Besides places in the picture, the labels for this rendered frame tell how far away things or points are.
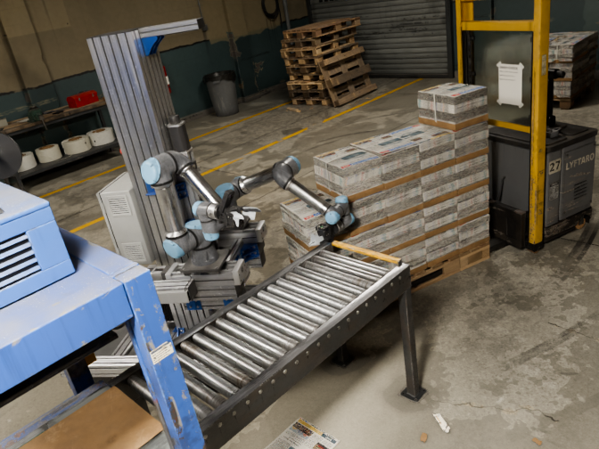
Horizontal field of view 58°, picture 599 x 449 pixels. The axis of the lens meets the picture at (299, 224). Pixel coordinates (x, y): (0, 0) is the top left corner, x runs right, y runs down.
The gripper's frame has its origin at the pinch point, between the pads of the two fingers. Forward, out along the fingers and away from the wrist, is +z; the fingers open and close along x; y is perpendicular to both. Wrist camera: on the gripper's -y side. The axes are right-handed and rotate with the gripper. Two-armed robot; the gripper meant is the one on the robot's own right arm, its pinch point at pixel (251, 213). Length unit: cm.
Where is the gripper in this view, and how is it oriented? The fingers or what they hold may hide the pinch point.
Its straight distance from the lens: 236.8
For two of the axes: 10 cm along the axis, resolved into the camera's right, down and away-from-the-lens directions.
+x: -6.0, 3.0, -7.4
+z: 8.0, 1.4, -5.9
